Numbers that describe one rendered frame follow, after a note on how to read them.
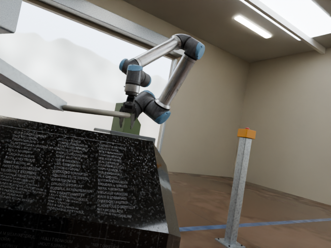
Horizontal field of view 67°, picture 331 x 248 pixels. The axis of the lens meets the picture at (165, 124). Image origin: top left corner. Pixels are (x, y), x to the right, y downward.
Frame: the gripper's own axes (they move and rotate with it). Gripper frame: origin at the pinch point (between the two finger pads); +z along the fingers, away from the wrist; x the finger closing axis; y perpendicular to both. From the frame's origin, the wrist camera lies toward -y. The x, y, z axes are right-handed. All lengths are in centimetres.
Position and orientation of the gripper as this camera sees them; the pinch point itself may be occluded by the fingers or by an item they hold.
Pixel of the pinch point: (126, 126)
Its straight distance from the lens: 148.5
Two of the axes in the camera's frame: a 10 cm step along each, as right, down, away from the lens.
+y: -0.9, 0.1, 10.0
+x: -9.8, -1.5, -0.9
